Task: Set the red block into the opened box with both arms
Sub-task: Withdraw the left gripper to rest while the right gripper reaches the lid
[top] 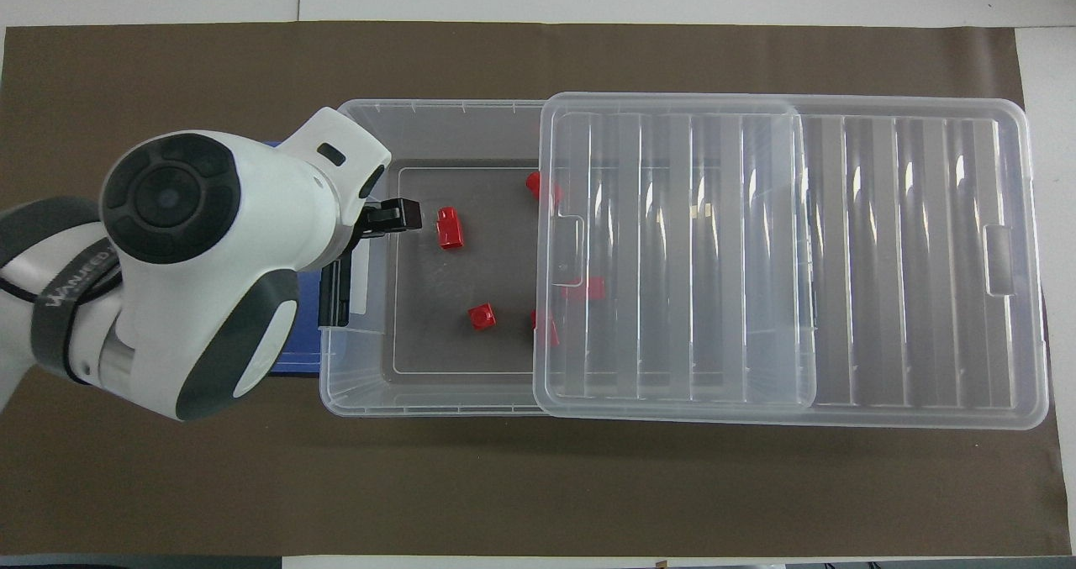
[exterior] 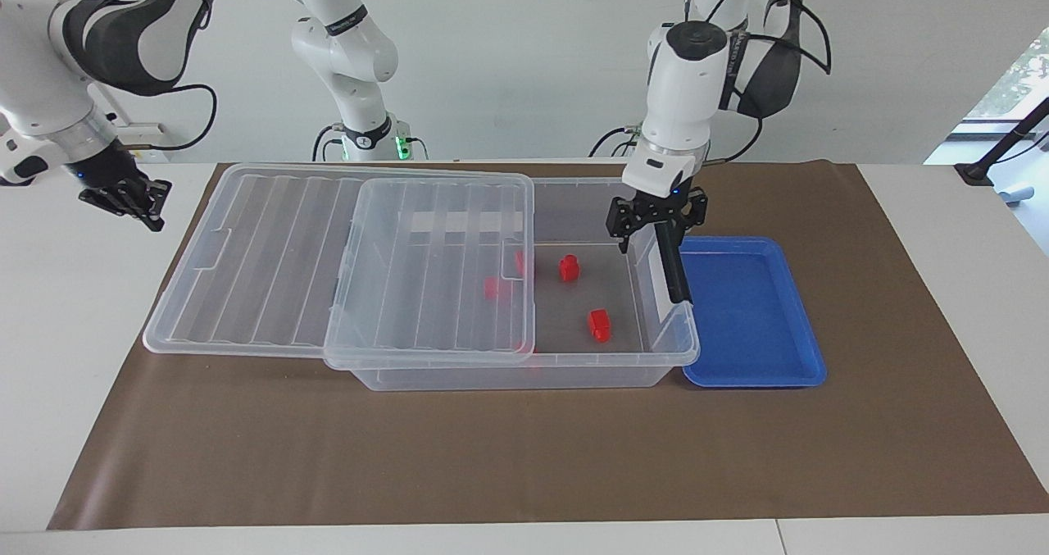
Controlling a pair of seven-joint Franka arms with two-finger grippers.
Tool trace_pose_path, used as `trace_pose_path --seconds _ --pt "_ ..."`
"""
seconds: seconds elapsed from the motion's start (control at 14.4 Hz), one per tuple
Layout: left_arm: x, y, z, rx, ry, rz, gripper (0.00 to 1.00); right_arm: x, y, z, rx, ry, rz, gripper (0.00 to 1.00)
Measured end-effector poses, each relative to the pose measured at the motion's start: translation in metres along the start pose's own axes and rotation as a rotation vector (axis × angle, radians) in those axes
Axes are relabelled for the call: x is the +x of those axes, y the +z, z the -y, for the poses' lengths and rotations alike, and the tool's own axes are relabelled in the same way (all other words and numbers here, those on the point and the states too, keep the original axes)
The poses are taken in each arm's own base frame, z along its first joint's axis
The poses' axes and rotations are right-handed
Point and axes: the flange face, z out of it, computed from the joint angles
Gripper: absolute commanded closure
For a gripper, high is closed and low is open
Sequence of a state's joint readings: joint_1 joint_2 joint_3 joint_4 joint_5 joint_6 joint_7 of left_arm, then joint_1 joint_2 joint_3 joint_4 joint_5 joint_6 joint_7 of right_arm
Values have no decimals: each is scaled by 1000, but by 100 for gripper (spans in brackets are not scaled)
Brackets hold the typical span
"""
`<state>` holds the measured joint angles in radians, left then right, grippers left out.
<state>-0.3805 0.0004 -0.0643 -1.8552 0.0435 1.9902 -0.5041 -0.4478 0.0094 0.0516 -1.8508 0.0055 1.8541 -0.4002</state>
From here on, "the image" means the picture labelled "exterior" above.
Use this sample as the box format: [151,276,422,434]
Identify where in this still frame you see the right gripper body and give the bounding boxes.
[64,139,139,202]

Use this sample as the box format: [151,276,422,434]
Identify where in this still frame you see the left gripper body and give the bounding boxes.
[631,188,696,223]

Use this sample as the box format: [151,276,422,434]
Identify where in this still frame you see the black cable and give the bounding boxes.
[788,0,833,77]
[115,83,219,153]
[588,124,648,159]
[311,123,347,163]
[703,116,765,167]

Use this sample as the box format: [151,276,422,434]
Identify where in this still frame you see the clear plastic box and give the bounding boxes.
[325,175,702,393]

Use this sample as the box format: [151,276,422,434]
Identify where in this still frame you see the clear plastic lid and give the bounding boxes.
[143,162,538,368]

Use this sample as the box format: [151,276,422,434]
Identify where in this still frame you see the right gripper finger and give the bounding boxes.
[79,188,165,233]
[123,176,174,213]

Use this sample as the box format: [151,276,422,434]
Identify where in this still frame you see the black stand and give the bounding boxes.
[954,94,1049,189]

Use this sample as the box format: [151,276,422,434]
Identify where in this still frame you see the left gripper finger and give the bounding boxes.
[665,188,709,306]
[606,197,681,305]

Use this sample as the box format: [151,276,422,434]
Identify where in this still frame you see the blue plastic tray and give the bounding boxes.
[678,236,828,389]

